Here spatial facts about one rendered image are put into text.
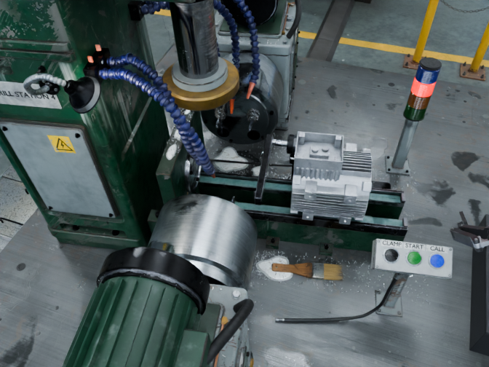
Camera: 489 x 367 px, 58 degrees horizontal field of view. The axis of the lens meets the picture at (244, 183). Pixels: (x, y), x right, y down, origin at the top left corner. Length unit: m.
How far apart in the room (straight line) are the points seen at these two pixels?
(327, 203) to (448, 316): 0.45
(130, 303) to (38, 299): 0.77
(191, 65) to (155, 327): 0.57
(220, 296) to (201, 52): 0.51
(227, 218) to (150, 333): 0.41
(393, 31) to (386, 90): 2.09
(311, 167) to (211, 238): 0.34
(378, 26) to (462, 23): 0.70
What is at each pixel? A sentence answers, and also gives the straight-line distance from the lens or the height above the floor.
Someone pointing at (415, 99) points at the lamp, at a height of 1.11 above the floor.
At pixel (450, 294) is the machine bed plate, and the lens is 1.39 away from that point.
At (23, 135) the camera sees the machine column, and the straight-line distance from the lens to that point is 1.14.
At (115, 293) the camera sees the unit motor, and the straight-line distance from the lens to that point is 0.69.
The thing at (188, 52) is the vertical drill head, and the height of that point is 1.42.
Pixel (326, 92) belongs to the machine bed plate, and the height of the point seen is 0.80.
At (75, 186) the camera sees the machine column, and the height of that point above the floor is 1.10.
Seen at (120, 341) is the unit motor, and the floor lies 1.35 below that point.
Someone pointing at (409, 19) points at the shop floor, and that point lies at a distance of 4.24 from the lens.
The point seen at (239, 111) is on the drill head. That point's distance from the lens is 1.39.
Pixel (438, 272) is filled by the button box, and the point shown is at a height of 1.05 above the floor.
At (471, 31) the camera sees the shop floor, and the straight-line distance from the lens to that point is 4.22.
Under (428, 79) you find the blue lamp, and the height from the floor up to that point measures 1.18.
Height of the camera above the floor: 1.94
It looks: 49 degrees down
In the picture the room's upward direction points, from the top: 3 degrees counter-clockwise
